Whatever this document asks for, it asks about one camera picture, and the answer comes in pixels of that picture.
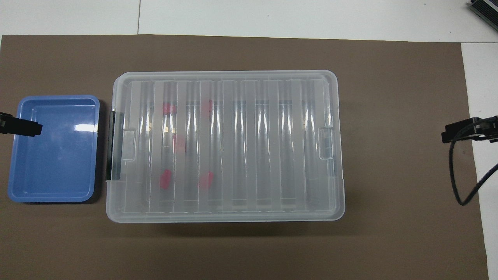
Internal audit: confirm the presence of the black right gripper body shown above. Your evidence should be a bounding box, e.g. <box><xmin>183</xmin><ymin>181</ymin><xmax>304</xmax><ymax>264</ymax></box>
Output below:
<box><xmin>473</xmin><ymin>115</ymin><xmax>498</xmax><ymax>142</ymax></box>

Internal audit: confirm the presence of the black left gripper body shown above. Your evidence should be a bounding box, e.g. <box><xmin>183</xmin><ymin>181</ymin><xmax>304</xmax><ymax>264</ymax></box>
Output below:
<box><xmin>0</xmin><ymin>112</ymin><xmax>18</xmax><ymax>135</ymax></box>

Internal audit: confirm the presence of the clear ribbed plastic lid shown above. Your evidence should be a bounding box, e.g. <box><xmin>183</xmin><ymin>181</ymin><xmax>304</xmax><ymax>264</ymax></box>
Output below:
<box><xmin>106</xmin><ymin>70</ymin><xmax>345</xmax><ymax>223</ymax></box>

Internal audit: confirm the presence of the blue plastic tray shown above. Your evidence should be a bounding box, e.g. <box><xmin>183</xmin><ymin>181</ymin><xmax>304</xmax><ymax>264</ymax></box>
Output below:
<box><xmin>8</xmin><ymin>95</ymin><xmax>100</xmax><ymax>203</ymax></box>

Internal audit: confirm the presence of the clear plastic storage box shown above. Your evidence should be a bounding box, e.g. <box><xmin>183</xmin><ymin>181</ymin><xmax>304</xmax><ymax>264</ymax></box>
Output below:
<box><xmin>106</xmin><ymin>71</ymin><xmax>345</xmax><ymax>223</ymax></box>

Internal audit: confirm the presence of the grey finned metal device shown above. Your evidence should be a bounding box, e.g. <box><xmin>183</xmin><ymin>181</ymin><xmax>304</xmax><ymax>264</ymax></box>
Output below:
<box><xmin>467</xmin><ymin>0</ymin><xmax>498</xmax><ymax>22</ymax></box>

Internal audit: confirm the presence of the brown table mat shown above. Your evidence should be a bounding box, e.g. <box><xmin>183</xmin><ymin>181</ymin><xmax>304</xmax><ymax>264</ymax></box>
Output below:
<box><xmin>0</xmin><ymin>34</ymin><xmax>490</xmax><ymax>280</ymax></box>

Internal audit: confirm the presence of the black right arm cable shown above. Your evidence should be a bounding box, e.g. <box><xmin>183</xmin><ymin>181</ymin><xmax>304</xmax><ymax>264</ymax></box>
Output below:
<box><xmin>449</xmin><ymin>121</ymin><xmax>498</xmax><ymax>206</ymax></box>

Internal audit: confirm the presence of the black box latch handle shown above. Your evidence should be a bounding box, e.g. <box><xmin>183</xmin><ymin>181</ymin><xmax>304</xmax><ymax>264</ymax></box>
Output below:
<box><xmin>106</xmin><ymin>111</ymin><xmax>124</xmax><ymax>181</ymax></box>

